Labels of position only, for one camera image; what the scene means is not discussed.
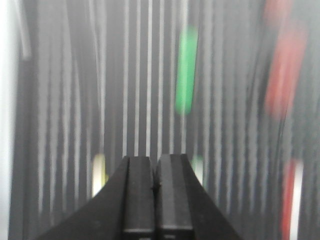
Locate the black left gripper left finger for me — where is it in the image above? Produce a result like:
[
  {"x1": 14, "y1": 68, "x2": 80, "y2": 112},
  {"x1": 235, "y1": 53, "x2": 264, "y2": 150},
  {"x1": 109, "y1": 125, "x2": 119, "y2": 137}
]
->
[{"x1": 37, "y1": 156, "x2": 156, "y2": 240}]

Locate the green push button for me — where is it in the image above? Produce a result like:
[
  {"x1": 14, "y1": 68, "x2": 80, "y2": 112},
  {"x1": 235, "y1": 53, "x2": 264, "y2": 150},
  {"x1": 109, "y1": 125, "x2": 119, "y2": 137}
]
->
[{"x1": 175, "y1": 26, "x2": 198, "y2": 115}]

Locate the yellow white switch block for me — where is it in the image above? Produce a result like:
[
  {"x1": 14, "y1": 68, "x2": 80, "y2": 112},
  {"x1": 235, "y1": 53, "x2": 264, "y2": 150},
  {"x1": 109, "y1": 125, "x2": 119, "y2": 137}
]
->
[{"x1": 91, "y1": 153, "x2": 108, "y2": 197}]

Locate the upper red mushroom button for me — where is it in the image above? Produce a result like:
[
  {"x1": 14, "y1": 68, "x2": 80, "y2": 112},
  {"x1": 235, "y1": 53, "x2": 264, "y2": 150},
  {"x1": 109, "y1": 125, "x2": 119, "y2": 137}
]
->
[{"x1": 263, "y1": 0, "x2": 308, "y2": 120}]

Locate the black perforated pegboard panel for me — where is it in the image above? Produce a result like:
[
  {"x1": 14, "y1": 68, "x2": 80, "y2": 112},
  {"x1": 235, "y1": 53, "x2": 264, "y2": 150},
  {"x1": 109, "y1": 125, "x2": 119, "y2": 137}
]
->
[{"x1": 7, "y1": 0, "x2": 320, "y2": 240}]

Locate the green white switch block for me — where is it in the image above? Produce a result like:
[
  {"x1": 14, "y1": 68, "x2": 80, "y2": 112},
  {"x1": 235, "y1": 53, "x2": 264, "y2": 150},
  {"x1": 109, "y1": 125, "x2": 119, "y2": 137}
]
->
[{"x1": 191, "y1": 155, "x2": 204, "y2": 185}]

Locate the red white switch block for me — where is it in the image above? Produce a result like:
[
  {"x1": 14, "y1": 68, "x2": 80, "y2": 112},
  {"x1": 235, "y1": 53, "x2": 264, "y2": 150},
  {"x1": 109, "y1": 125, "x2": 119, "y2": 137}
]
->
[{"x1": 281, "y1": 158, "x2": 304, "y2": 240}]

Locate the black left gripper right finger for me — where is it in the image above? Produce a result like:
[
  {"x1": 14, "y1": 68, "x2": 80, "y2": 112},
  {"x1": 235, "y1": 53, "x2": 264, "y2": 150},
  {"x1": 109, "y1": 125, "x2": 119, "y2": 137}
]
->
[{"x1": 155, "y1": 154, "x2": 241, "y2": 240}]

